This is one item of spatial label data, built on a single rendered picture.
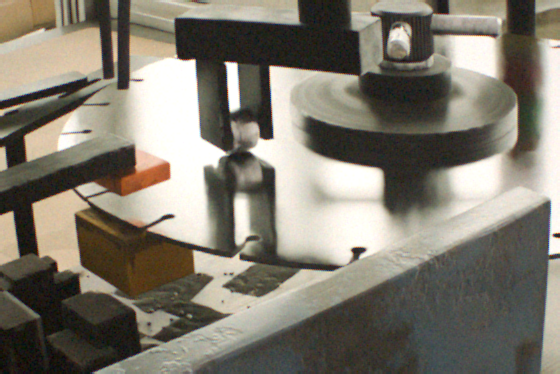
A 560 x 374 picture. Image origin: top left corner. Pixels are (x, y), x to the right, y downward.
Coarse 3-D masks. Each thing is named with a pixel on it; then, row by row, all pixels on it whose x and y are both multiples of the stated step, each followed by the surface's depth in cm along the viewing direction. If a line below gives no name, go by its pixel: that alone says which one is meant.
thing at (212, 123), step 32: (320, 0) 47; (192, 32) 50; (224, 32) 49; (256, 32) 48; (288, 32) 48; (320, 32) 47; (352, 32) 46; (224, 64) 50; (256, 64) 49; (288, 64) 48; (320, 64) 48; (352, 64) 47; (224, 96) 50; (256, 96) 52; (224, 128) 51
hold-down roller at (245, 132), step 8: (232, 112) 52; (240, 112) 52; (248, 112) 52; (232, 120) 51; (240, 120) 51; (248, 120) 52; (232, 128) 51; (240, 128) 51; (248, 128) 51; (256, 128) 52; (232, 136) 51; (240, 136) 51; (248, 136) 52; (256, 136) 52; (232, 144) 52; (240, 144) 52; (248, 144) 52; (256, 144) 52; (224, 152) 53; (232, 152) 52; (240, 152) 52
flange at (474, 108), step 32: (448, 64) 55; (320, 96) 56; (352, 96) 55; (384, 96) 54; (416, 96) 54; (448, 96) 55; (480, 96) 55; (512, 96) 55; (320, 128) 53; (352, 128) 52; (384, 128) 52; (416, 128) 52; (448, 128) 52; (480, 128) 52
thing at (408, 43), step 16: (400, 0) 55; (368, 16) 55; (384, 16) 53; (400, 16) 53; (416, 16) 53; (432, 16) 54; (448, 16) 54; (464, 16) 54; (480, 16) 54; (384, 32) 54; (400, 32) 51; (416, 32) 54; (432, 32) 54; (448, 32) 54; (464, 32) 54; (480, 32) 54; (496, 32) 54; (384, 48) 54; (400, 48) 50; (416, 48) 54; (432, 48) 55; (384, 64) 55; (400, 64) 54; (416, 64) 54; (432, 64) 55
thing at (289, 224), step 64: (192, 64) 66; (512, 64) 63; (64, 128) 57; (128, 128) 57; (192, 128) 56; (512, 128) 54; (192, 192) 49; (256, 192) 49; (320, 192) 48; (384, 192) 48; (448, 192) 48; (256, 256) 43; (320, 256) 43
